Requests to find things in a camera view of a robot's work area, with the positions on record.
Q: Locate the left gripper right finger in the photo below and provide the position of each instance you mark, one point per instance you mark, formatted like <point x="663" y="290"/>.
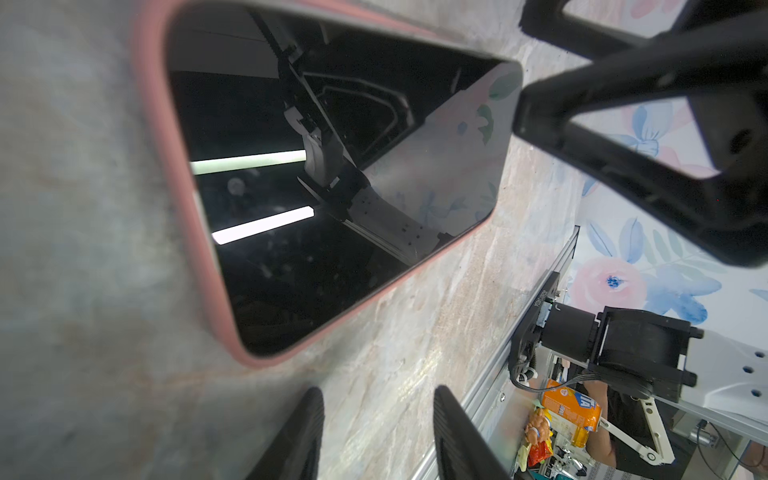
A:
<point x="462" y="453"/>

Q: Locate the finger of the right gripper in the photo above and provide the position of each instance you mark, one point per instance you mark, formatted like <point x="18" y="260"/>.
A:
<point x="631" y="24"/>
<point x="677" y="127"/>

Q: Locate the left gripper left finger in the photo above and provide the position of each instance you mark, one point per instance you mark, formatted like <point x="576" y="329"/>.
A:
<point x="294" y="453"/>

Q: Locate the pink phone case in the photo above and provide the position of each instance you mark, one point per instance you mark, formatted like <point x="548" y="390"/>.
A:
<point x="180" y="198"/>

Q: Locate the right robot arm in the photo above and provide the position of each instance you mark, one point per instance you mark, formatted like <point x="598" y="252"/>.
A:
<point x="640" y="353"/>

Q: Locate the orange snack packet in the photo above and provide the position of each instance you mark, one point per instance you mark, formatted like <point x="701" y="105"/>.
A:
<point x="575" y="407"/>

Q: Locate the aluminium rail frame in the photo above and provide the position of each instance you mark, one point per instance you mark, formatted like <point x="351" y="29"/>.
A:
<point x="481" y="396"/>

